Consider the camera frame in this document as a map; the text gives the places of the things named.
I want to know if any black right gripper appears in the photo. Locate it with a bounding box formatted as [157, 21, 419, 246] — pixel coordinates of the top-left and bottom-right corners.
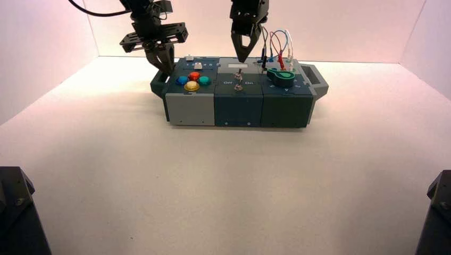
[230, 0, 270, 64]

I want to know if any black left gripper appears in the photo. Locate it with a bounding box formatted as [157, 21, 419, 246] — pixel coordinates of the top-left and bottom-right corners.
[119, 0, 189, 75]

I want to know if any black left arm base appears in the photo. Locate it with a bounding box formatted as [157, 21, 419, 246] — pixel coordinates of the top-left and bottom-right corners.
[0, 166, 53, 255]

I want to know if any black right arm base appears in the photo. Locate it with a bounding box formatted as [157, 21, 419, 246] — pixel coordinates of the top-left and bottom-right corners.
[415, 169, 451, 255]

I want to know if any green rotary knob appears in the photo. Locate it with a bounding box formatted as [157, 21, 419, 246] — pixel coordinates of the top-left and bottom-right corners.
[266, 69, 296, 88]

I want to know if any grey-green modular task box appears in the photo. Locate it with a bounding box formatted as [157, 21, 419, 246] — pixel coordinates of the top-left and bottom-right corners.
[150, 56, 329, 129]

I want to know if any black jumper cable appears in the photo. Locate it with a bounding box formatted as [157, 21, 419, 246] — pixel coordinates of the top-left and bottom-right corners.
[261, 27, 269, 73]

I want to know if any blue jumper cable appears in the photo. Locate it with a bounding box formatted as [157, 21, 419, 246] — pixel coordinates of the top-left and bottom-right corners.
[257, 30, 289, 64]

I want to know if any red jumper cable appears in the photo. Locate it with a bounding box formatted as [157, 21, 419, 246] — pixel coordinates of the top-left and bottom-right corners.
[269, 31, 286, 70]

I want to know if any white jumper cable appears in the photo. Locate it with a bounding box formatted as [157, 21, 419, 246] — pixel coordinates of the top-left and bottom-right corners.
[285, 29, 295, 71]

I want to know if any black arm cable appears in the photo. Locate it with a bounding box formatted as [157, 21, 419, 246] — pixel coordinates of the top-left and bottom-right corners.
[68, 0, 132, 18]

